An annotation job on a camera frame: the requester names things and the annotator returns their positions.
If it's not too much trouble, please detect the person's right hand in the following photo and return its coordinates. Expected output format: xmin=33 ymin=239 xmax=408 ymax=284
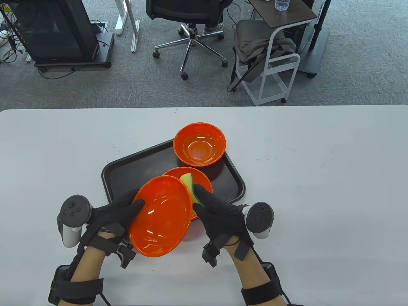
xmin=192 ymin=184 xmax=255 ymax=260

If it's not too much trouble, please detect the person's left hand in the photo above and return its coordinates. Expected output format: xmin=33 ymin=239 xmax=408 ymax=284
xmin=77 ymin=190 xmax=146 ymax=256

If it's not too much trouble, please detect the orange plastic bowl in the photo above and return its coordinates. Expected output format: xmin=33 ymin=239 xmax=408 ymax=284
xmin=173 ymin=122 xmax=227 ymax=167
xmin=163 ymin=167 xmax=213 ymax=221
xmin=128 ymin=175 xmax=193 ymax=257

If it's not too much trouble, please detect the green and yellow sponge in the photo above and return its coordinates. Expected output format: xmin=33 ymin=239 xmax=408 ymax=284
xmin=179 ymin=173 xmax=208 ymax=209

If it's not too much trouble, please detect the dark brown serving tray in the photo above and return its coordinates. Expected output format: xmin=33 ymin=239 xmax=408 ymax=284
xmin=101 ymin=139 xmax=246 ymax=238

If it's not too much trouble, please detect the grey jacket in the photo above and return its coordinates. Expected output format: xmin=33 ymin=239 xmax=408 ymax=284
xmin=233 ymin=20 xmax=297 ymax=83

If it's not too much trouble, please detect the black display stand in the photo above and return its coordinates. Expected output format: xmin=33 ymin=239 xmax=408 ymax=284
xmin=0 ymin=0 xmax=115 ymax=70

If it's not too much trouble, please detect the black office chair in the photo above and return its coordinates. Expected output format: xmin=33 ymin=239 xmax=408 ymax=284
xmin=146 ymin=0 xmax=233 ymax=80

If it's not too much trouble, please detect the white cart with brown top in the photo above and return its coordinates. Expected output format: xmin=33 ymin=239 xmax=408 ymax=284
xmin=234 ymin=0 xmax=318 ymax=106

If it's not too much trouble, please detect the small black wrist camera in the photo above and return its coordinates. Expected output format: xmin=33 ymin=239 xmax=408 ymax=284
xmin=202 ymin=241 xmax=222 ymax=267
xmin=115 ymin=242 xmax=137 ymax=269

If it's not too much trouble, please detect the black forearm strap unit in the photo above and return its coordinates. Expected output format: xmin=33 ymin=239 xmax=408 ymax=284
xmin=241 ymin=262 xmax=284 ymax=306
xmin=48 ymin=265 xmax=104 ymax=305

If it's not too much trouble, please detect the tangle of black cables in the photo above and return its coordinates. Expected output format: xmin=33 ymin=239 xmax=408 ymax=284
xmin=0 ymin=19 xmax=19 ymax=64

